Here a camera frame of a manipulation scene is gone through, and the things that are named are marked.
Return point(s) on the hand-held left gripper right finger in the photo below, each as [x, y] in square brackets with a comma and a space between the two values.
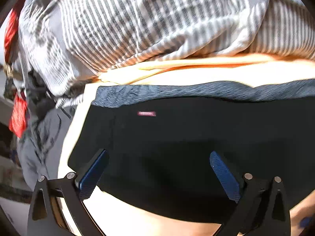
[225, 177]

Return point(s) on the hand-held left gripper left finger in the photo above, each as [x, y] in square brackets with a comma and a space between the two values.
[92, 174]

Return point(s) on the black pants grey waistband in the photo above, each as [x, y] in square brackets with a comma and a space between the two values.
[160, 132]

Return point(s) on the grey garment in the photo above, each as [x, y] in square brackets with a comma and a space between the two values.
[37, 152]

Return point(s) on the red cloth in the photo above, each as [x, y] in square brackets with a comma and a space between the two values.
[18, 118]
[11, 34]

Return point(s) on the dark cloth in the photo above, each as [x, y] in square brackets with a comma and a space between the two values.
[39, 93]

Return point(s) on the peach bed sheet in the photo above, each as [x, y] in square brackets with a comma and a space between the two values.
[196, 76]

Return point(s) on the grey white striped blanket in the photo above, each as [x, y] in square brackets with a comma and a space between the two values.
[147, 17]

